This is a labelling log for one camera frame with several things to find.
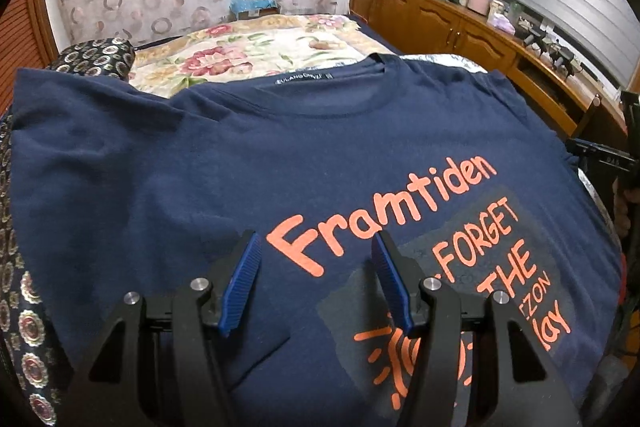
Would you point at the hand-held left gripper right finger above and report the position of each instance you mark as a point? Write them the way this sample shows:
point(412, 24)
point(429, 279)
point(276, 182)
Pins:
point(392, 277)

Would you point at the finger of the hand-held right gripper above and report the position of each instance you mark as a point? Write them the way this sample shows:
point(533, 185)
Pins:
point(595, 151)

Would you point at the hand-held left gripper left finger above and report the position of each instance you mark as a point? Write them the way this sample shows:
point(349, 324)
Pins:
point(240, 277)

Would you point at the navy blue printed t-shirt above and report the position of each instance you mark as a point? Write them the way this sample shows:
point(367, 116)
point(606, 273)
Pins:
point(200, 167)

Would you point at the person's right hand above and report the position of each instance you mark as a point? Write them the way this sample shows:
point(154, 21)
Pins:
point(625, 214)

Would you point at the blue floral white sheet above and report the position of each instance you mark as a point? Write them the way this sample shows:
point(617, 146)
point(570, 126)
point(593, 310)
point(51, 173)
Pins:
point(467, 66)

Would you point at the purple soft pouch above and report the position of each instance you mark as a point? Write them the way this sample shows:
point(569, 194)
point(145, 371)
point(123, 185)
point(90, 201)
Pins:
point(501, 23)

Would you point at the wooden side cabinet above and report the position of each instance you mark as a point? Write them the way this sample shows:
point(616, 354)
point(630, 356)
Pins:
point(440, 22)

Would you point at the dark medallion patterned cloth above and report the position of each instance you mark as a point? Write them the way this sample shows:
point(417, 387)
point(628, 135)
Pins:
point(25, 307)

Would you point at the pink floral blanket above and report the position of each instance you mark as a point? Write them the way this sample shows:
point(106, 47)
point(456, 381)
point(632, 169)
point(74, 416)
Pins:
point(225, 52)

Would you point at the dark medallion patterned pillow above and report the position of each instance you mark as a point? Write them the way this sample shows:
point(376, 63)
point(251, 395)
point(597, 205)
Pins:
point(95, 57)

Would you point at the blue plastic bag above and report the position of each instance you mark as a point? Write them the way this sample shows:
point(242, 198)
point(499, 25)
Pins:
point(252, 4)

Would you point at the wooden louvred wardrobe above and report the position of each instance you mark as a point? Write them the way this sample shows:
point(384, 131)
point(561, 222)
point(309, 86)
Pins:
point(25, 42)

